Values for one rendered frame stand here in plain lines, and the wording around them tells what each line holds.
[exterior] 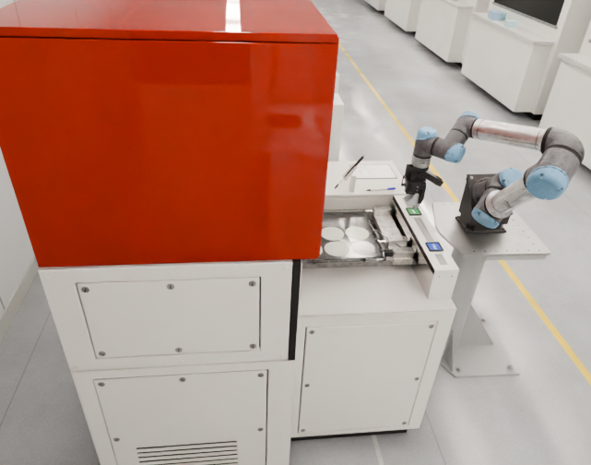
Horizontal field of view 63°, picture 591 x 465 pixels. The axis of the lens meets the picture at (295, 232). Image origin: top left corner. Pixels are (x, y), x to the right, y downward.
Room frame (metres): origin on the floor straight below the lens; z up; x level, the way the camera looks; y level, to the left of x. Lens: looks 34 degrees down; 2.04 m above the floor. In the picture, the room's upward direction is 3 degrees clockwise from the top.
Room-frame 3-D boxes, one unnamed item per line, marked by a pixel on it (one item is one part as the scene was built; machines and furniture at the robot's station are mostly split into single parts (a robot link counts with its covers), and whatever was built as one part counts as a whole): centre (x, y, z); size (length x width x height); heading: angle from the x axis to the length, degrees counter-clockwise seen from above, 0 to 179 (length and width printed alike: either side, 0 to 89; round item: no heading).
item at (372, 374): (1.79, -0.25, 0.41); 0.97 x 0.64 x 0.82; 8
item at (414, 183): (1.80, -0.49, 1.12); 0.09 x 0.08 x 0.12; 98
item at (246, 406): (1.43, 0.38, 0.41); 0.82 x 0.71 x 0.82; 8
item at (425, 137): (1.80, -0.50, 1.28); 0.09 x 0.08 x 0.11; 50
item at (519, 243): (1.95, -0.88, 0.75); 0.45 x 0.44 x 0.13; 97
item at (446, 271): (1.68, -0.52, 0.89); 0.55 x 0.09 x 0.14; 8
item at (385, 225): (1.75, -0.42, 0.87); 0.36 x 0.08 x 0.03; 8
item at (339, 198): (2.09, -0.20, 0.89); 0.62 x 0.35 x 0.14; 98
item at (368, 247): (1.69, -0.16, 0.90); 0.34 x 0.34 x 0.01; 8
